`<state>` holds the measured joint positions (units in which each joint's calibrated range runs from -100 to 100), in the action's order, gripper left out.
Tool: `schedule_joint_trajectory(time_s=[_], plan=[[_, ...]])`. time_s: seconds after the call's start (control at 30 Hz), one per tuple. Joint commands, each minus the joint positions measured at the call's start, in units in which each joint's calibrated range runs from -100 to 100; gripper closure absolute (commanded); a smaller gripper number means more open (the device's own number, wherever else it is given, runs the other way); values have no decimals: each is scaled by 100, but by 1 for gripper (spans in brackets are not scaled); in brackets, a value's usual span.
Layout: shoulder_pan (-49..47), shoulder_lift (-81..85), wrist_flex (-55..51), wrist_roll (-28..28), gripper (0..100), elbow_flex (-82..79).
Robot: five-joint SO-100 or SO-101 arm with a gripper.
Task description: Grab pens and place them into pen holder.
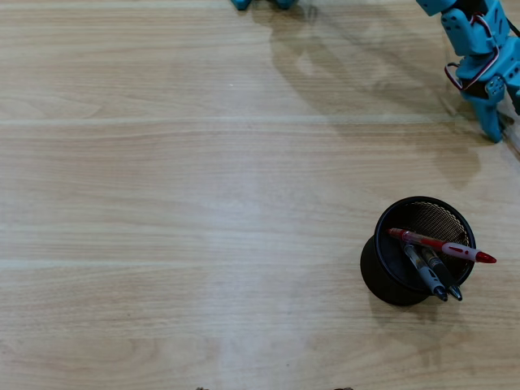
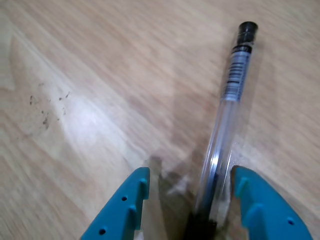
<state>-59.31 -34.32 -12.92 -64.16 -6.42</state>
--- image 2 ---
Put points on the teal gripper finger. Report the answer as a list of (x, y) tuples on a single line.
[(270, 212), (122, 212)]

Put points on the clear pen with black grip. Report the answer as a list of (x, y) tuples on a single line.
[(237, 75)]

